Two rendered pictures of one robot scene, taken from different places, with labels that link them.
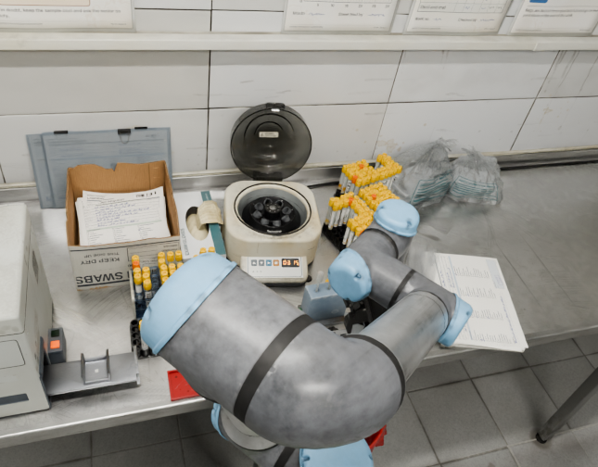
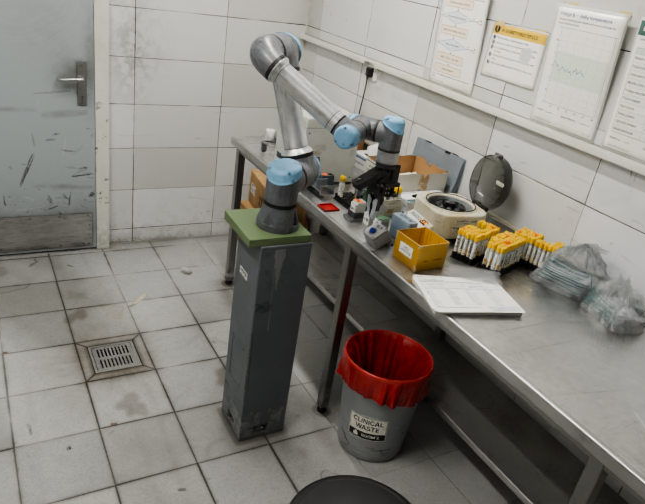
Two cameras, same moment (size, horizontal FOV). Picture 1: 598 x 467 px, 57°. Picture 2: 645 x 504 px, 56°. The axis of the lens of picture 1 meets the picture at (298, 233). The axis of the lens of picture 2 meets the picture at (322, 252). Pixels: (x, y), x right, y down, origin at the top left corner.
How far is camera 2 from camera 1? 2.12 m
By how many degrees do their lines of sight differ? 67
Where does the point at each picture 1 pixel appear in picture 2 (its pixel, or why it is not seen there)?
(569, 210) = not seen: outside the picture
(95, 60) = (452, 107)
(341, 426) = (254, 49)
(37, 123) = (424, 133)
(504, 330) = (446, 303)
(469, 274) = (490, 296)
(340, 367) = (266, 39)
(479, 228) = (560, 315)
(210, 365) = not seen: hidden behind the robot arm
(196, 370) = not seen: hidden behind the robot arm
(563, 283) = (539, 352)
